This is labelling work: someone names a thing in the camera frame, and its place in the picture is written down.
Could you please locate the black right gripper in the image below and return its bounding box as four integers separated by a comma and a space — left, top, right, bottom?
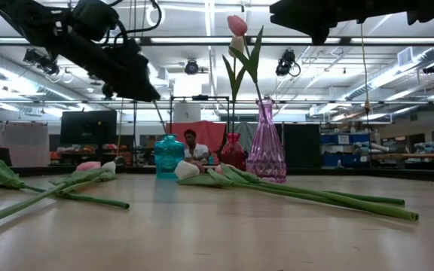
269, 0, 357, 46

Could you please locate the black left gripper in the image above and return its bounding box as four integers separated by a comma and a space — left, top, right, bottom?
45, 22, 162, 103

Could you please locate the pink artificial tulip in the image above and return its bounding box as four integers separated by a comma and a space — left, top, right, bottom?
226, 14, 269, 121
0, 160, 118, 232
206, 163, 407, 207

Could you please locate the white artificial tulip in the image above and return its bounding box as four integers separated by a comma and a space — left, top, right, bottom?
222, 35, 246, 136
174, 160, 420, 222
57, 160, 118, 196

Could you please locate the teal glass vase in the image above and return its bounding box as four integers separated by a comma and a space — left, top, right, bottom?
153, 133, 185, 179

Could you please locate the red glass vase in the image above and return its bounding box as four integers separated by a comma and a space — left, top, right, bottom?
219, 132, 248, 172

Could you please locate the pink glass vase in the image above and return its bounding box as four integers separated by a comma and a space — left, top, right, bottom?
246, 96, 288, 184

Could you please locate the black monitor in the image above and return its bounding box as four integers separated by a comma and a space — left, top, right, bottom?
60, 109, 118, 145

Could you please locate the red cloth partition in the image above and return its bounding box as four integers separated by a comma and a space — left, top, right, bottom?
165, 120, 228, 165

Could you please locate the person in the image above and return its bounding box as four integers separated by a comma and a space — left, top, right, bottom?
183, 129, 211, 165

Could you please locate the blue storage bin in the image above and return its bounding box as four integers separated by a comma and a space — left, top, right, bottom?
320, 133, 371, 145
322, 154, 371, 168

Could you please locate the black partition panel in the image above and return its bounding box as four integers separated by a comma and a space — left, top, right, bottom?
283, 123, 322, 169

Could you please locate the white board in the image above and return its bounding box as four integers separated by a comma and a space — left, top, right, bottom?
0, 121, 50, 168

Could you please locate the black ceiling camera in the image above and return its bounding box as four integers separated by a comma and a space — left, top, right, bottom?
23, 47, 61, 76
275, 48, 302, 78

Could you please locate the black overhead camera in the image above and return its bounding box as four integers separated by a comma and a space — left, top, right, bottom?
184, 59, 200, 76

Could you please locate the black left wrist camera cable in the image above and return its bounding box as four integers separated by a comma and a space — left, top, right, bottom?
103, 0, 164, 42

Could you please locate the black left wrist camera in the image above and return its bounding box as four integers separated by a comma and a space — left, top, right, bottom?
69, 0, 121, 41

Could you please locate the yellow hanging cable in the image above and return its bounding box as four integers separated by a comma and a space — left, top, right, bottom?
359, 24, 373, 114

